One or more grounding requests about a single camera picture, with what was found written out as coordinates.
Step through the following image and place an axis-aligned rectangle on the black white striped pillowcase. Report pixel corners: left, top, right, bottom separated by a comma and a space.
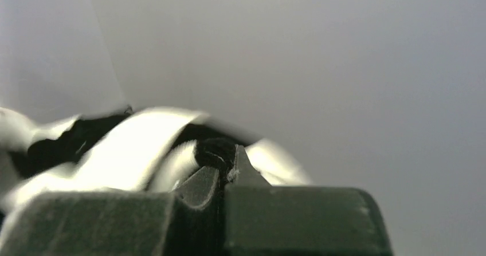
1, 107, 311, 214

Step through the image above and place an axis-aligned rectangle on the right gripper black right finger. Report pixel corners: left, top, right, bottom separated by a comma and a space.
224, 146, 394, 256

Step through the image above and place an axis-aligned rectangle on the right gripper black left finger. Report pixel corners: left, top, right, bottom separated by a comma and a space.
1, 167, 221, 255

